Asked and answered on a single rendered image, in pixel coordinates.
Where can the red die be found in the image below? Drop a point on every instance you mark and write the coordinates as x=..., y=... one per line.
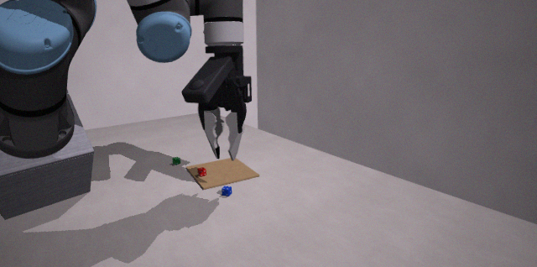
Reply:
x=201, y=171

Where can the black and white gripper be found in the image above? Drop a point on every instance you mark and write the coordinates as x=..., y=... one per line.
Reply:
x=227, y=96

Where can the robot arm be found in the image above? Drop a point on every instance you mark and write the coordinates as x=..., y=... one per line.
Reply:
x=38, y=43

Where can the blue die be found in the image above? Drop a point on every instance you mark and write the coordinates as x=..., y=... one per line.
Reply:
x=226, y=190

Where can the tan mat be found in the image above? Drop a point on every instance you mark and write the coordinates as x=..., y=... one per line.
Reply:
x=222, y=172

